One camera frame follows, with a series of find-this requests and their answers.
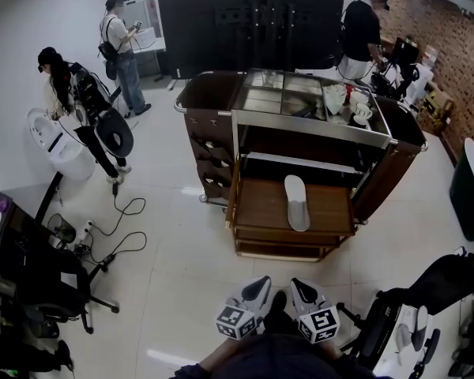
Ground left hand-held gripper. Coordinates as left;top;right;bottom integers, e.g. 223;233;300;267
215;276;273;341

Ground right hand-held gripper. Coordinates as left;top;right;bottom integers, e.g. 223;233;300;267
289;277;341;345

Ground brown wooden surface board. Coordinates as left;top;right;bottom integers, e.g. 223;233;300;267
231;177;357;237

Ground white slipper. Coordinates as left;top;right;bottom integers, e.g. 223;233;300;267
283;174;311;232

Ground lower wooden cart shelf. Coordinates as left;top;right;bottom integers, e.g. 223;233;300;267
234;236;342;263

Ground grey slipper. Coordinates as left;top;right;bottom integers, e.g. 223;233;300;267
396;323;412;351
412;305;431;351

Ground person's black shoe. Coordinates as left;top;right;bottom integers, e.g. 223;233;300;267
263;290;298;336

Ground person's dark clothed torso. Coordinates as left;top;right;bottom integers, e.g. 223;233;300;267
176;331;384;379

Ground white box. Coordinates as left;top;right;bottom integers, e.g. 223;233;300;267
373;302;446;377

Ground black mesh chair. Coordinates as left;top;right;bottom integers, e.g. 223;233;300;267
337;252;474;370

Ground metal housekeeping cart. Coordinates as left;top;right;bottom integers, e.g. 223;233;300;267
175;68;429;263

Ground brown cart side bag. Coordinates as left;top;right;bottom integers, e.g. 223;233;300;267
182;70;246;205
352;96;429;223

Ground white power strip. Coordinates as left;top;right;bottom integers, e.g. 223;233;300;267
75;219;95;252

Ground white cup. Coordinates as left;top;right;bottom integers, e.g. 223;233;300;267
352;103;374;124
348;91;371;110

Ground dark tub with white rim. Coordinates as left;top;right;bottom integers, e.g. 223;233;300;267
449;137;474;242

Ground black and white toilet seat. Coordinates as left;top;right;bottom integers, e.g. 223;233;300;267
96;107;135;159

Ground black office chair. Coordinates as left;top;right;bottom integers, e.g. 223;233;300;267
0;227;120;336

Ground cardboard box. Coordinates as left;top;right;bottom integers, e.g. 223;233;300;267
417;80;456;134

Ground white toilet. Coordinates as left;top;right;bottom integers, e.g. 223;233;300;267
26;107;96;182

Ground dark desk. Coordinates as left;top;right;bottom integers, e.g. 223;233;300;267
0;171;65;280

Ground black monitor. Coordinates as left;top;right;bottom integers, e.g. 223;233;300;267
390;36;419;66

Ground white table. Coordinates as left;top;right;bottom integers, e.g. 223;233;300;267
130;33;167;73

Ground large black display panel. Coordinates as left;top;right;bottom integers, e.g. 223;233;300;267
155;0;347;81

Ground black floor cable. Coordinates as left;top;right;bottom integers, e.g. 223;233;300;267
83;182;149;267

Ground black wire basket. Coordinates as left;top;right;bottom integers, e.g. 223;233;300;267
47;212;77;244

